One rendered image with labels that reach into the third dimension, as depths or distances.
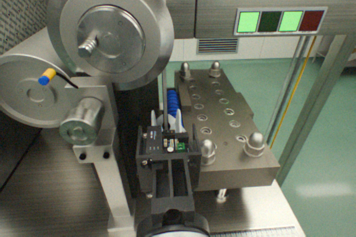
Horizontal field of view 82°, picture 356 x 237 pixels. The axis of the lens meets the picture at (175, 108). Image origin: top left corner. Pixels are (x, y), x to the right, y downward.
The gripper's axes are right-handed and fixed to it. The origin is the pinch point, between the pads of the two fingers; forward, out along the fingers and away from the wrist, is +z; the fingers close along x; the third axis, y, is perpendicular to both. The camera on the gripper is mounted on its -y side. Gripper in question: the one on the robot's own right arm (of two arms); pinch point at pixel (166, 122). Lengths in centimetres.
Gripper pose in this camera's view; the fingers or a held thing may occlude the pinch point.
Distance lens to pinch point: 37.1
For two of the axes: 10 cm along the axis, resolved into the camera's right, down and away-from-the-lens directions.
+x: -10.0, 0.5, -0.6
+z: -0.8, -5.9, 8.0
